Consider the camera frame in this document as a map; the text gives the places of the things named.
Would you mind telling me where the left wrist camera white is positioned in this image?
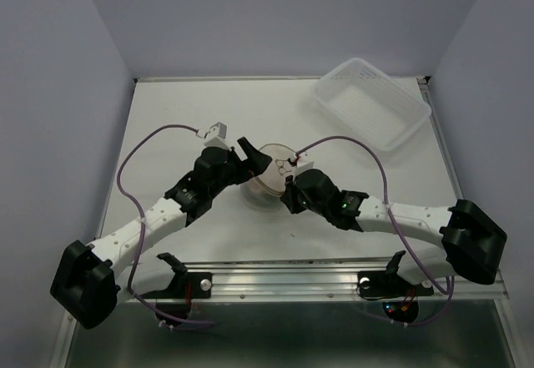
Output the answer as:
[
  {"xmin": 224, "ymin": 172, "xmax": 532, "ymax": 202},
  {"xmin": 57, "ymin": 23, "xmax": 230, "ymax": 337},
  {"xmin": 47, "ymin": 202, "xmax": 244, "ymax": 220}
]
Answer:
[{"xmin": 196, "ymin": 122, "xmax": 229, "ymax": 149}]

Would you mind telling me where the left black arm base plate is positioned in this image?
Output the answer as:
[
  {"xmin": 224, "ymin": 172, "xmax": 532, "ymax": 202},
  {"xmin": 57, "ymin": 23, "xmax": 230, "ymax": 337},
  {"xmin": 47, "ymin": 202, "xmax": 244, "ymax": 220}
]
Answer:
[{"xmin": 142, "ymin": 271, "xmax": 213, "ymax": 300}]

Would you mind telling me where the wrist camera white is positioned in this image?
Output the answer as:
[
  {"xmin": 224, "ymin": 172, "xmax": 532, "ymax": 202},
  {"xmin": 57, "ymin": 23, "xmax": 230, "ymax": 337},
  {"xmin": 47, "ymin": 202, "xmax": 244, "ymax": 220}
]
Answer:
[
  {"xmin": 288, "ymin": 152, "xmax": 314, "ymax": 176},
  {"xmin": 196, "ymin": 122, "xmax": 229, "ymax": 149}
]

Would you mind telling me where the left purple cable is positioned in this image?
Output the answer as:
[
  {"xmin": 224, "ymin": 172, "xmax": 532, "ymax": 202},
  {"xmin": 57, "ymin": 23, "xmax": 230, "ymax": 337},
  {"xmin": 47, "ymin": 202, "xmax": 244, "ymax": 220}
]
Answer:
[{"xmin": 118, "ymin": 124, "xmax": 216, "ymax": 331}]

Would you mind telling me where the white plastic mesh basket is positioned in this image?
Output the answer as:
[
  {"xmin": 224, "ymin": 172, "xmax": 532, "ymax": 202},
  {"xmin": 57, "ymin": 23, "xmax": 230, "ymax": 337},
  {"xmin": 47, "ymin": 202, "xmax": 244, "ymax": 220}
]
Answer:
[{"xmin": 311, "ymin": 58, "xmax": 432, "ymax": 152}]

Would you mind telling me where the round white mesh laundry bag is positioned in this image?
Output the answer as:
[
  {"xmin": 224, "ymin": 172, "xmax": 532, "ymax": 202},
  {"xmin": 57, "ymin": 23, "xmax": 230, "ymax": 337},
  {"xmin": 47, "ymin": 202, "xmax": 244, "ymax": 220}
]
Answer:
[{"xmin": 239, "ymin": 143, "xmax": 295, "ymax": 212}]

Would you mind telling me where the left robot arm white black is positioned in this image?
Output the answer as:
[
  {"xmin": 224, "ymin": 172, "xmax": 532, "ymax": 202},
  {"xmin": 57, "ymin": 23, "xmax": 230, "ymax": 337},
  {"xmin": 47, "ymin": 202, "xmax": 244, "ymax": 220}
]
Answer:
[{"xmin": 50, "ymin": 138, "xmax": 272, "ymax": 329}]

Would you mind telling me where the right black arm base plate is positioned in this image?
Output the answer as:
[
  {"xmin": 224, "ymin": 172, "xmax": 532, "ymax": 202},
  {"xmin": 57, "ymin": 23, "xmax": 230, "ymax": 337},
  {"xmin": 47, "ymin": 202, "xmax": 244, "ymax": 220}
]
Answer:
[{"xmin": 357, "ymin": 270, "xmax": 434, "ymax": 299}]

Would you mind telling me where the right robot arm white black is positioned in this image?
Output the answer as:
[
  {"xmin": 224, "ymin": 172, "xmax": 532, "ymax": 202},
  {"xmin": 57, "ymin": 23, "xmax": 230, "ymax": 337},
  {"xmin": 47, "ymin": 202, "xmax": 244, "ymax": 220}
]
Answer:
[{"xmin": 281, "ymin": 169, "xmax": 507, "ymax": 293}]

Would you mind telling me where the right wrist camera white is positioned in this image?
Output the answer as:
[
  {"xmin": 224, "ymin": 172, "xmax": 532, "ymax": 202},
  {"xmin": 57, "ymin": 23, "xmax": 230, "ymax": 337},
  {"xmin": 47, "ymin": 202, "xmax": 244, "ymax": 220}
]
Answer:
[{"xmin": 288, "ymin": 152, "xmax": 314, "ymax": 176}]

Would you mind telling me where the aluminium mounting rail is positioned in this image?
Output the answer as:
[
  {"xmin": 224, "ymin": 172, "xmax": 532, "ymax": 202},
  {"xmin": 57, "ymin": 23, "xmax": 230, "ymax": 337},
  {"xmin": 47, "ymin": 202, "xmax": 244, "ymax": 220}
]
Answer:
[{"xmin": 66, "ymin": 259, "xmax": 511, "ymax": 305}]

